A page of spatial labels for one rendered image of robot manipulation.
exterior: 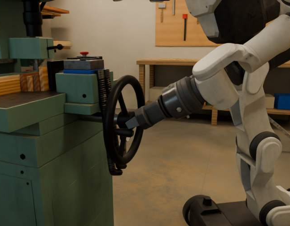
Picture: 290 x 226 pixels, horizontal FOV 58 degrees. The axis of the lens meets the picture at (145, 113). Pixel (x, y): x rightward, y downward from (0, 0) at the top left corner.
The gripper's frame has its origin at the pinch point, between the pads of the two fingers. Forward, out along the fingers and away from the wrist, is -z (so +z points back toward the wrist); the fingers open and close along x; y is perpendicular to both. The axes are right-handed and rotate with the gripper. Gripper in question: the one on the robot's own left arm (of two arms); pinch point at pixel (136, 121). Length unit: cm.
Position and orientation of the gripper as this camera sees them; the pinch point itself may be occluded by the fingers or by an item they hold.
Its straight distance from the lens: 71.1
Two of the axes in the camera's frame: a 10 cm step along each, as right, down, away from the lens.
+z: 8.1, -4.1, -4.1
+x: 3.6, -2.0, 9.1
